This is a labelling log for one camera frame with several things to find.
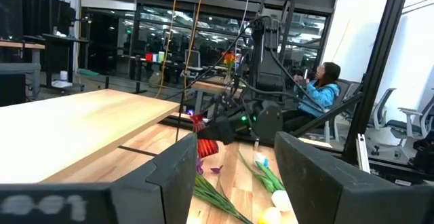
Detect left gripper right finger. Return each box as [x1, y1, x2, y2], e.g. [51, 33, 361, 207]
[274, 132, 369, 224]

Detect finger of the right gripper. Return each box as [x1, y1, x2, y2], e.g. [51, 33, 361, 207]
[197, 117, 237, 145]

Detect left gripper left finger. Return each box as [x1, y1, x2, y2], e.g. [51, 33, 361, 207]
[110, 132, 199, 224]

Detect red ribbed glass vase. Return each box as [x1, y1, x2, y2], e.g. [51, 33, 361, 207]
[189, 113, 220, 160]

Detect white tulip blue tip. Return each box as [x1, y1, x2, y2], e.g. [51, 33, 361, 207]
[237, 151, 288, 194]

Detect yellow tulip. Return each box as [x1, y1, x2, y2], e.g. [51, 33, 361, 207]
[258, 206, 282, 224]

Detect purple flower bunch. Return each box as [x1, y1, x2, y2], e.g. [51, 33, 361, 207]
[192, 157, 254, 224]

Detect wooden shelf black legs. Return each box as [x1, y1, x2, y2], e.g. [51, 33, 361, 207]
[0, 88, 181, 184]

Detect wooden background table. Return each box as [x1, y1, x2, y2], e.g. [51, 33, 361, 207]
[191, 80, 245, 115]

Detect silver aluminium bar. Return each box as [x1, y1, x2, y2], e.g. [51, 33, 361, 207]
[355, 134, 371, 174]

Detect orange flower bouquet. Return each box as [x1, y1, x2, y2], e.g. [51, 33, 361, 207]
[222, 50, 238, 82]

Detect grey mesh office chair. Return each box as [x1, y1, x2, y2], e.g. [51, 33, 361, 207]
[181, 49, 203, 81]

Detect person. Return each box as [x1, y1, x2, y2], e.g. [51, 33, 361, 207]
[283, 61, 342, 134]

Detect dark office chair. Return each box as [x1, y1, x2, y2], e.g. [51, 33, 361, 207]
[323, 78, 353, 143]

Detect white office chair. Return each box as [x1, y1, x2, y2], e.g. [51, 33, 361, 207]
[371, 87, 397, 157]
[384, 94, 434, 157]

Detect black desk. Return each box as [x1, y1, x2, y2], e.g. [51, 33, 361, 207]
[22, 33, 90, 92]

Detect wooden top desk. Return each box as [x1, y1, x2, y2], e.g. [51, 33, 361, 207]
[0, 39, 45, 98]

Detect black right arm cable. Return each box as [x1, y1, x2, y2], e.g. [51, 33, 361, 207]
[269, 49, 328, 115]

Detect orange hanging cable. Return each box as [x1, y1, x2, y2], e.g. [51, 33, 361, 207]
[182, 0, 206, 91]
[155, 0, 180, 98]

